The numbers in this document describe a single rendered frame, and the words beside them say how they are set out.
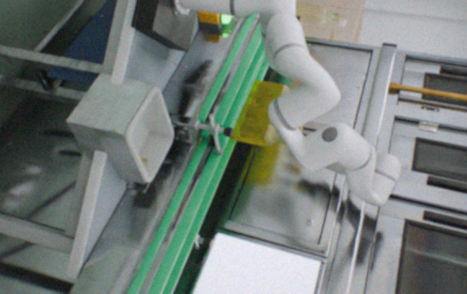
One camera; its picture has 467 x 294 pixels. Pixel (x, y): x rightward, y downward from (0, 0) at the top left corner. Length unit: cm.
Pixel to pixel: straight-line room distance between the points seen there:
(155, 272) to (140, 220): 15
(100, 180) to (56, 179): 51
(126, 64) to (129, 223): 42
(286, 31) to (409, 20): 586
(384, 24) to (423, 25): 49
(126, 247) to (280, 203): 49
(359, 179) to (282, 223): 34
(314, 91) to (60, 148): 108
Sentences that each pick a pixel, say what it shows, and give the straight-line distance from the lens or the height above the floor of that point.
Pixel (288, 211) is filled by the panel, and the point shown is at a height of 118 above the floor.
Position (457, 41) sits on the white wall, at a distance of 677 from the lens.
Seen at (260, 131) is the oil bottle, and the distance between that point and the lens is 148.
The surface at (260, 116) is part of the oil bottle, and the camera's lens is 152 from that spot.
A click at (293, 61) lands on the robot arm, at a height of 118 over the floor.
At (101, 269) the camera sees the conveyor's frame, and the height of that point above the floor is 80.
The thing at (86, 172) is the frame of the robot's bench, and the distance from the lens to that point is 135.
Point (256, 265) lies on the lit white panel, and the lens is 143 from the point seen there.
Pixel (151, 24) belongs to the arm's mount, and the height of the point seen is 81.
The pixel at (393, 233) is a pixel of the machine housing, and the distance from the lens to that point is 154.
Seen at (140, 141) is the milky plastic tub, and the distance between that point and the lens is 137.
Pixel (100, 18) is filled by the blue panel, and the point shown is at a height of 36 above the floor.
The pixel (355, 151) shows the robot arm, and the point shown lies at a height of 135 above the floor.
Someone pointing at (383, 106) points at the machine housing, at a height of 139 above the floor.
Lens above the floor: 139
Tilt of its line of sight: 16 degrees down
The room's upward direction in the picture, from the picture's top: 101 degrees clockwise
